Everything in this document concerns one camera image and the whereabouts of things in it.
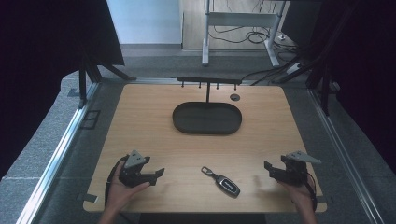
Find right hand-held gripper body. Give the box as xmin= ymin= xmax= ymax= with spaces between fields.
xmin=274 ymin=150 xmax=322 ymax=188

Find white power strip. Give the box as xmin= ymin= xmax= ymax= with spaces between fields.
xmin=285 ymin=63 xmax=303 ymax=75

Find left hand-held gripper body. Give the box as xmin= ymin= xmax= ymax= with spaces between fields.
xmin=118 ymin=149 xmax=158 ymax=189

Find black curtain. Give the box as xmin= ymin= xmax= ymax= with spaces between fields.
xmin=0 ymin=0 xmax=125 ymax=181
xmin=306 ymin=0 xmax=396 ymax=175

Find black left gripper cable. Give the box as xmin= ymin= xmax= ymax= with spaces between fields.
xmin=105 ymin=154 xmax=131 ymax=207

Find black key rack with tray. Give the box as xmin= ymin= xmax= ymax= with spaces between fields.
xmin=172 ymin=76 xmax=244 ymax=136

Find black floor cables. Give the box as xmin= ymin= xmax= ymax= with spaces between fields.
xmin=207 ymin=0 xmax=309 ymax=87

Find aluminium rail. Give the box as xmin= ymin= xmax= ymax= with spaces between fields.
xmin=306 ymin=88 xmax=389 ymax=224
xmin=15 ymin=81 xmax=101 ymax=224

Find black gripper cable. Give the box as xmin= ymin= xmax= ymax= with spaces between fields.
xmin=305 ymin=173 xmax=318 ymax=213
xmin=105 ymin=154 xmax=131 ymax=207

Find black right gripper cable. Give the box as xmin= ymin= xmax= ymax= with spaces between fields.
xmin=305 ymin=173 xmax=318 ymax=213

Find black stand legs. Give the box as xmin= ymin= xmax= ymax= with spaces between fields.
xmin=78 ymin=54 xmax=137 ymax=109
xmin=274 ymin=46 xmax=340 ymax=117

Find black car key fob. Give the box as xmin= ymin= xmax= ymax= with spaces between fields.
xmin=200 ymin=165 xmax=242 ymax=199

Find white metal desk frame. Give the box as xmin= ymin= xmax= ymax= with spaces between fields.
xmin=201 ymin=0 xmax=290 ymax=68

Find person's left hand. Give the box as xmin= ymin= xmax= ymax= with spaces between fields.
xmin=106 ymin=172 xmax=151 ymax=217

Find person's right hand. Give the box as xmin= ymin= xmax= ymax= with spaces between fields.
xmin=279 ymin=181 xmax=316 ymax=213

